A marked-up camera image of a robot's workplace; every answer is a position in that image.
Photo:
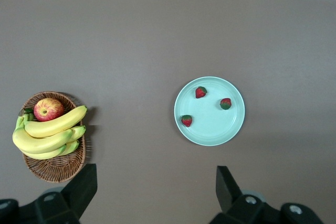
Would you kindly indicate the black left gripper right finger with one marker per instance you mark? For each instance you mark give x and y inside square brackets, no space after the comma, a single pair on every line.
[228,200]

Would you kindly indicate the red yellow apple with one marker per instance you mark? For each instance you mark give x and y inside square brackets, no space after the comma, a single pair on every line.
[48,110]

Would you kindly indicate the red strawberry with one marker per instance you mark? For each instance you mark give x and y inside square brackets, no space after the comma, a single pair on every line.
[186,120]
[201,92]
[225,103]

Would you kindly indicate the yellow banana bunch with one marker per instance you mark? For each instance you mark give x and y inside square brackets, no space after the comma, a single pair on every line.
[39,140]

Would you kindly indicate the pale green round plate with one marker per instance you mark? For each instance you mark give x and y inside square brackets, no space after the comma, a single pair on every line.
[215,127]

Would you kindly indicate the brown wicker basket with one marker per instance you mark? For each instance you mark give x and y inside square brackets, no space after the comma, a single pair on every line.
[57,169]

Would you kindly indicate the brown table cover mat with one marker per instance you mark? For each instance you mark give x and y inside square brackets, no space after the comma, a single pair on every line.
[131,37]

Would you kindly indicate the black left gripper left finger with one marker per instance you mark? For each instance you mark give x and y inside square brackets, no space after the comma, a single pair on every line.
[78,195]

